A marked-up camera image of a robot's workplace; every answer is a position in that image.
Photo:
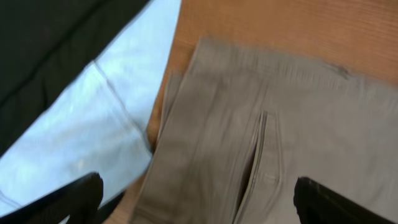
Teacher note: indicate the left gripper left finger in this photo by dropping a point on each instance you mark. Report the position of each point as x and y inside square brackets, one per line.
[76, 202]

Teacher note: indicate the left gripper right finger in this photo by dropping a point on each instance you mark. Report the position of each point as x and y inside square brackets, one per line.
[317, 204]

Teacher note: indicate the grey shorts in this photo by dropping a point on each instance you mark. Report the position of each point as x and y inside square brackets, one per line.
[243, 125]

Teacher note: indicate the light blue shirt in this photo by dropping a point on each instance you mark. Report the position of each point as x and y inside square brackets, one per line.
[139, 60]

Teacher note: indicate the black garment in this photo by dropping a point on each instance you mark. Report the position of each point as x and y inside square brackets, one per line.
[60, 112]

